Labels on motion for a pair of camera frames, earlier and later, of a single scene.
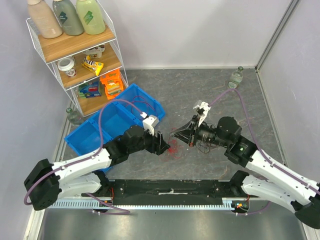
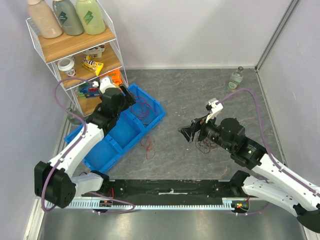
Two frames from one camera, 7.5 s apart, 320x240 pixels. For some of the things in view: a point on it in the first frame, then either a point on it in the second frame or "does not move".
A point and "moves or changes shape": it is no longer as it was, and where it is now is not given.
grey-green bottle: (70, 20) does not move
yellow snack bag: (95, 66) does not move
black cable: (210, 145) does not move
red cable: (173, 147) moves or changes shape
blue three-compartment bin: (113, 121) does not move
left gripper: (158, 145) to (128, 99)
